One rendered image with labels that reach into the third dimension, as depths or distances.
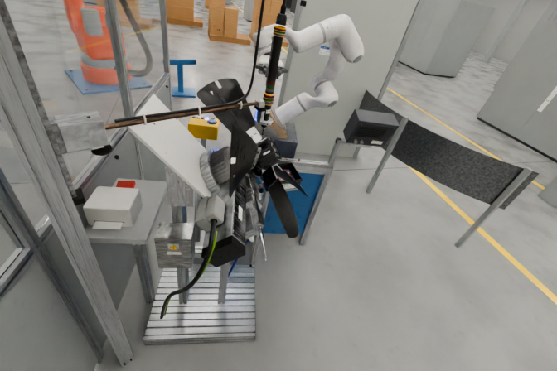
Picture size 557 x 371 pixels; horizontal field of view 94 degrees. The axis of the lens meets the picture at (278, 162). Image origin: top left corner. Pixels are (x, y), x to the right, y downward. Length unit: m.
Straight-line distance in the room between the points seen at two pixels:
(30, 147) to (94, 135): 0.12
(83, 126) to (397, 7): 2.85
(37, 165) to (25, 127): 0.10
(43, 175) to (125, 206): 0.41
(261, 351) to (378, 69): 2.79
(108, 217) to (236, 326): 1.02
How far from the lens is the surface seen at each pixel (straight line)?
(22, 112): 0.77
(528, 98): 7.13
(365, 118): 1.60
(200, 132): 1.52
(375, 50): 3.13
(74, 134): 0.81
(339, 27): 1.32
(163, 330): 1.87
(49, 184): 0.87
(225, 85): 1.10
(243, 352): 1.89
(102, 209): 1.21
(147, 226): 1.25
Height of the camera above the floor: 1.80
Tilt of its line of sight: 35 degrees down
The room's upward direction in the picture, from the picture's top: 13 degrees clockwise
